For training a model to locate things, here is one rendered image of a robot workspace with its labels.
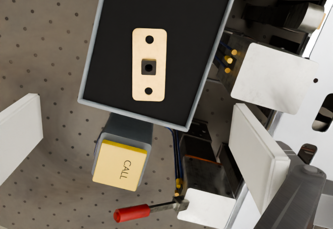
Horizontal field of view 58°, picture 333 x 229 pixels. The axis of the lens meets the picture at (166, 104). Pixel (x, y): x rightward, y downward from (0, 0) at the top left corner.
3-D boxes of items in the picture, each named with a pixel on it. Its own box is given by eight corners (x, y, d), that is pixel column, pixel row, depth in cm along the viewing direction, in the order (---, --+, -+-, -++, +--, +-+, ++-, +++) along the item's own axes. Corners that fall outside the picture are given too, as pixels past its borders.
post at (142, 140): (151, 96, 84) (140, 190, 43) (125, 88, 83) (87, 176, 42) (159, 71, 82) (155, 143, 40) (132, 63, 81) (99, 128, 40)
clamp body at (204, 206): (199, 142, 90) (223, 230, 55) (161, 132, 88) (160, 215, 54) (207, 120, 87) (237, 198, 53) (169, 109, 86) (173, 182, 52)
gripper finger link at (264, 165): (273, 157, 12) (292, 158, 12) (233, 102, 18) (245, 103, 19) (261, 220, 13) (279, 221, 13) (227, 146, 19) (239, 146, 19)
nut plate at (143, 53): (164, 100, 36) (164, 103, 35) (132, 99, 36) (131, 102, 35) (166, 28, 34) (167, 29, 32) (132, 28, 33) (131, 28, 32)
